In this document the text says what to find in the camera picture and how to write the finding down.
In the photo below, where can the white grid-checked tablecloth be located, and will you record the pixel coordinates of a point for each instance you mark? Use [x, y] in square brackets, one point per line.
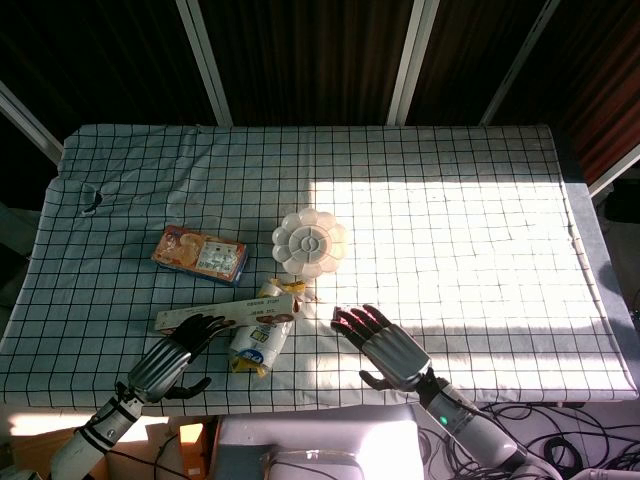
[450, 250]

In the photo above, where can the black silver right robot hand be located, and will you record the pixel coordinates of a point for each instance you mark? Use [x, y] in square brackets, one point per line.
[397, 355]

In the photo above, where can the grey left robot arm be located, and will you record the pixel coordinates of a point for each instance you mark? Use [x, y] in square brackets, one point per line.
[97, 432]

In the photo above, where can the orange blue cookie box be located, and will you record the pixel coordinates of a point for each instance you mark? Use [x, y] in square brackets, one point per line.
[200, 255]

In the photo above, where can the white robot torso base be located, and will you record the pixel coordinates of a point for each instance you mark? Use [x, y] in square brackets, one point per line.
[310, 445]

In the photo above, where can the white window frame bar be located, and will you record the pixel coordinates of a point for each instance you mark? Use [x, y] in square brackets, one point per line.
[520, 60]
[405, 60]
[615, 170]
[205, 55]
[27, 122]

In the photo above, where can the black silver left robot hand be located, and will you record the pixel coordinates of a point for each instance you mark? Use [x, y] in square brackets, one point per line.
[162, 362]

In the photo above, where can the long white baking paper box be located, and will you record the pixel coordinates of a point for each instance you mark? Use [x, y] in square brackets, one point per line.
[240, 307]

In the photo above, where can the orange cardboard box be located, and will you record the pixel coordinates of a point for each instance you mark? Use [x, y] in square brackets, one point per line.
[190, 450]

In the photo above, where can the white flower-shaped paint palette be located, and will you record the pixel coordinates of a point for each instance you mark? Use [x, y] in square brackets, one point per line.
[310, 243]

